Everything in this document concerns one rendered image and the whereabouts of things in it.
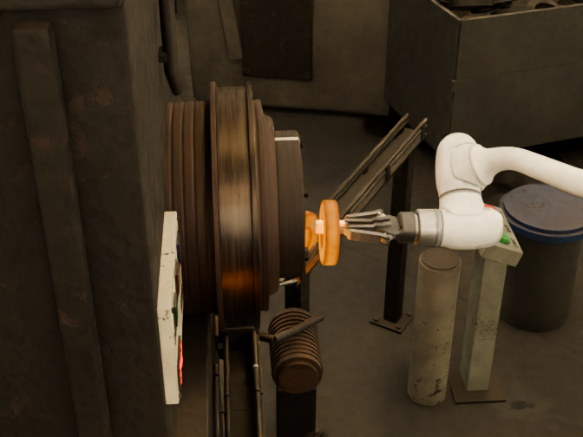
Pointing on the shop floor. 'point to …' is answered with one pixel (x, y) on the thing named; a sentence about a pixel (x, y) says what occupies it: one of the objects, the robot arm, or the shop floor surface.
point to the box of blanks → (488, 69)
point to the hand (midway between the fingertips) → (330, 226)
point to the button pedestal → (483, 323)
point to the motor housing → (295, 374)
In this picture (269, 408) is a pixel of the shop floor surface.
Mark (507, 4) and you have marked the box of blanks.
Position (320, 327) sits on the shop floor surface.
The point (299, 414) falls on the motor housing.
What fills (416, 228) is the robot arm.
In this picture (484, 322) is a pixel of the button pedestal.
